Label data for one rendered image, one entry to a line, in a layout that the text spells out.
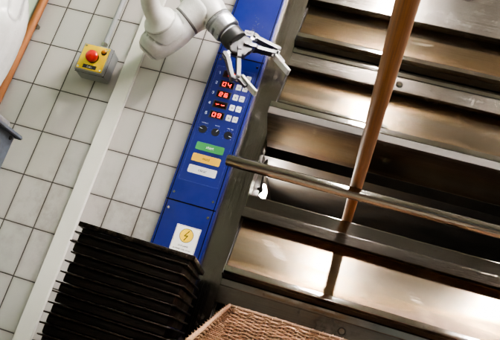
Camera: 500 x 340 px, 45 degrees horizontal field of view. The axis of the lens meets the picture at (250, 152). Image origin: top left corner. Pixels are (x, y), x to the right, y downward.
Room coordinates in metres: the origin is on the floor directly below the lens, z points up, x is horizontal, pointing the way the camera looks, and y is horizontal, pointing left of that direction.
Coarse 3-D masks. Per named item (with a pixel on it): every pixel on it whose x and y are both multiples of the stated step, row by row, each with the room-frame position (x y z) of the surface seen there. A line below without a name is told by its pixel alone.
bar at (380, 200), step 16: (240, 160) 1.42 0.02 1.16; (272, 176) 1.41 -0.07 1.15; (288, 176) 1.40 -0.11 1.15; (304, 176) 1.39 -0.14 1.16; (336, 192) 1.38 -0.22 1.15; (352, 192) 1.37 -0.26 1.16; (368, 192) 1.37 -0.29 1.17; (400, 208) 1.35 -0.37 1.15; (416, 208) 1.34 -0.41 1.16; (432, 208) 1.34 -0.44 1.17; (448, 224) 1.34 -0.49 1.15; (464, 224) 1.33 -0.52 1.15; (480, 224) 1.32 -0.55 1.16
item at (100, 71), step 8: (88, 48) 1.82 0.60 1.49; (96, 48) 1.82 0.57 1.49; (104, 48) 1.82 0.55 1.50; (80, 56) 1.83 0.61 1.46; (104, 56) 1.81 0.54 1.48; (112, 56) 1.83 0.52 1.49; (80, 64) 1.82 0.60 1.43; (88, 64) 1.82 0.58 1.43; (96, 64) 1.82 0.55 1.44; (104, 64) 1.81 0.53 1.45; (112, 64) 1.85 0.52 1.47; (80, 72) 1.85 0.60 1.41; (88, 72) 1.83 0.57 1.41; (96, 72) 1.82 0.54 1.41; (104, 72) 1.82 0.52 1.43; (112, 72) 1.88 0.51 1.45; (96, 80) 1.88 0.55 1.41; (104, 80) 1.85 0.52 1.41
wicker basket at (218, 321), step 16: (208, 320) 1.52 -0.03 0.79; (224, 320) 1.71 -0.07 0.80; (240, 320) 1.73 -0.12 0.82; (256, 320) 1.73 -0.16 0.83; (272, 320) 1.72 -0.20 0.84; (192, 336) 1.32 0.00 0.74; (208, 336) 1.54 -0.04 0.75; (224, 336) 1.73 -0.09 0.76; (240, 336) 1.72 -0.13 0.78; (256, 336) 1.72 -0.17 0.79; (272, 336) 1.71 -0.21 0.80; (288, 336) 1.71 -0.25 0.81; (304, 336) 1.70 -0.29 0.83; (320, 336) 1.70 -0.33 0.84; (336, 336) 1.70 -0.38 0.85
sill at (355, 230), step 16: (256, 208) 1.78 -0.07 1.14; (272, 208) 1.77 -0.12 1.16; (288, 208) 1.77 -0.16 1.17; (320, 224) 1.75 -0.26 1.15; (336, 224) 1.74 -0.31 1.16; (352, 224) 1.73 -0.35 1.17; (368, 240) 1.73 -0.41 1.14; (384, 240) 1.72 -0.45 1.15; (400, 240) 1.71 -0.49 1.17; (416, 240) 1.70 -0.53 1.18; (432, 256) 1.69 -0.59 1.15; (448, 256) 1.69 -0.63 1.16; (464, 256) 1.68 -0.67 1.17; (496, 272) 1.66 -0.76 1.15
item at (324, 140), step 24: (288, 120) 1.64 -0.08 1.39; (312, 120) 1.62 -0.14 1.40; (288, 144) 1.78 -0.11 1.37; (312, 144) 1.73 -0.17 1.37; (336, 144) 1.68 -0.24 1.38; (384, 144) 1.60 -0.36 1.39; (408, 144) 1.57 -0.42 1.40; (384, 168) 1.72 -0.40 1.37; (408, 168) 1.68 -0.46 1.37; (432, 168) 1.63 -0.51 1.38; (456, 168) 1.59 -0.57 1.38; (480, 168) 1.55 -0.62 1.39; (456, 192) 1.72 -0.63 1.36; (480, 192) 1.67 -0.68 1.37
